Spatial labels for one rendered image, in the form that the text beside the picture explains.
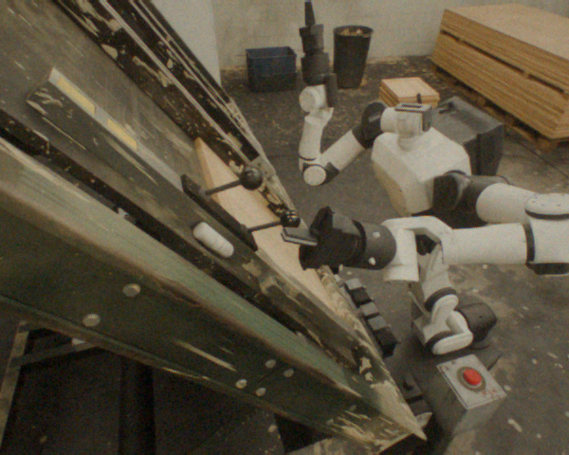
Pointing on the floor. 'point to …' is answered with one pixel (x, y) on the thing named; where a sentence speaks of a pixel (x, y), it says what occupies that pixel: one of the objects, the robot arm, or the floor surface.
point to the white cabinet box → (193, 28)
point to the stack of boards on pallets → (519, 68)
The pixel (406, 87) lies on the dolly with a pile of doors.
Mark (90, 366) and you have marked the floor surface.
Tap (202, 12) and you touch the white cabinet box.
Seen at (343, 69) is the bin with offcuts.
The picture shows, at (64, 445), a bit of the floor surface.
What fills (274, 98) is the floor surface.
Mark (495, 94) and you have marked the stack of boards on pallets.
